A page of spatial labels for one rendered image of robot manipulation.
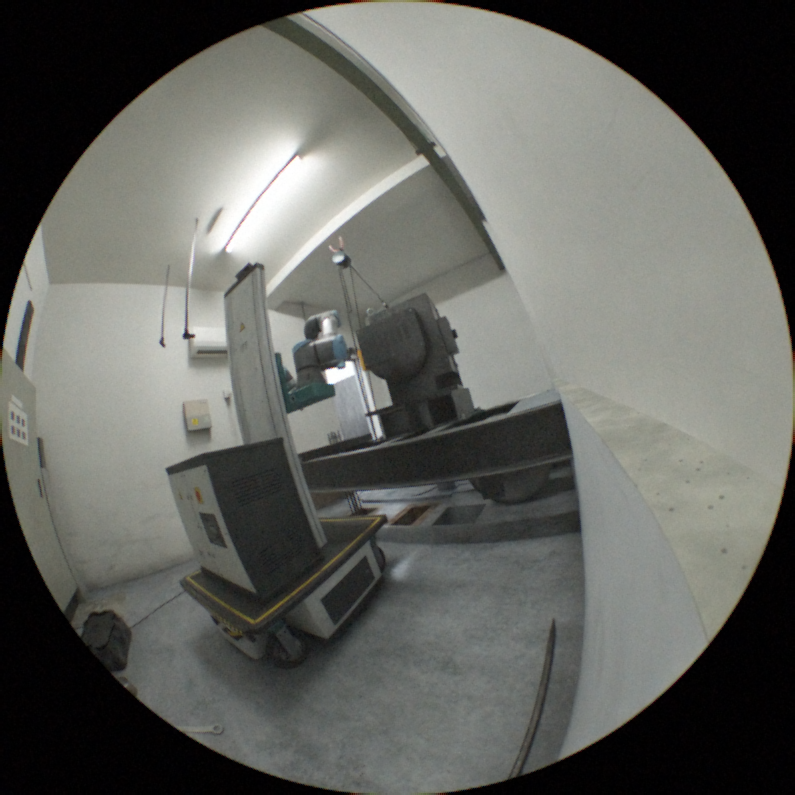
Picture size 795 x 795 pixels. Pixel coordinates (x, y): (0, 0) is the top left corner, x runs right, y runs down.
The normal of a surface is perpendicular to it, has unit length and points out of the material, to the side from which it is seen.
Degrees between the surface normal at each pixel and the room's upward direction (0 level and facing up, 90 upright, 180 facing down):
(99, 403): 90
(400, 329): 90
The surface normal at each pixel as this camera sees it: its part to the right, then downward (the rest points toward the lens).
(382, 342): -0.35, 0.02
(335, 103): 0.28, 0.96
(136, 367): 0.80, -0.28
